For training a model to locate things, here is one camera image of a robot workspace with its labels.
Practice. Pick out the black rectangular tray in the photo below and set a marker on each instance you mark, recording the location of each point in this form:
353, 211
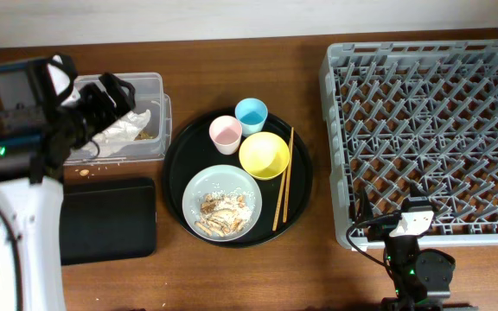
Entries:
108, 220

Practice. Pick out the grey plate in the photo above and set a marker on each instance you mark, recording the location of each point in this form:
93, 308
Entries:
224, 179

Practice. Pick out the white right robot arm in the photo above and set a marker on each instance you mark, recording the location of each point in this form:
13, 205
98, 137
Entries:
412, 219

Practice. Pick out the black round tray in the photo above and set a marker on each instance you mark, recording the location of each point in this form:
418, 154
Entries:
191, 151

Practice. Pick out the grey dishwasher rack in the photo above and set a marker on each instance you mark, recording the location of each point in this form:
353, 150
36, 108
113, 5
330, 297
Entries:
414, 114

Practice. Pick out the yellow bowl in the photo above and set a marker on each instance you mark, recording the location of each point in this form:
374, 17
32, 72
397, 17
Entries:
264, 155

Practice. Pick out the left wooden chopstick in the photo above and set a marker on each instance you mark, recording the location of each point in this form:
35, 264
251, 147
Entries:
284, 181

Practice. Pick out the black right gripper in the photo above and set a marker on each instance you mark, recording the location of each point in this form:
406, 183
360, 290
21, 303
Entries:
416, 197

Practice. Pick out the wooden chopstick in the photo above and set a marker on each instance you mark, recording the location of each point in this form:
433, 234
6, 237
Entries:
284, 181
288, 190

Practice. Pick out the rice and food scraps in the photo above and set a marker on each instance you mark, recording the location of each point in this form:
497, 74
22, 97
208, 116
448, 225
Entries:
223, 215

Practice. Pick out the clear plastic bin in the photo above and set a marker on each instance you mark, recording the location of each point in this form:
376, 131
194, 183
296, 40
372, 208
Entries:
151, 144

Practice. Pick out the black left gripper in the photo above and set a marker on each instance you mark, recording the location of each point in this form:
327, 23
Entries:
94, 93

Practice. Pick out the white napkin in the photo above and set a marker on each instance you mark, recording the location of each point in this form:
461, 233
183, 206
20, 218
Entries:
118, 135

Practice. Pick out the blue cup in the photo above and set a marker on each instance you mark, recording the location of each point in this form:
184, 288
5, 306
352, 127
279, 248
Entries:
252, 114

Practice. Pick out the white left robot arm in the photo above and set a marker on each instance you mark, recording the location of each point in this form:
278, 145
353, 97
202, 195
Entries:
35, 142

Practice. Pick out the right wooden chopstick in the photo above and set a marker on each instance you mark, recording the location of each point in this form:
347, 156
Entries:
288, 190

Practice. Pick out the pink cup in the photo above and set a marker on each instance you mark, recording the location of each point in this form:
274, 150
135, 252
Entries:
225, 133

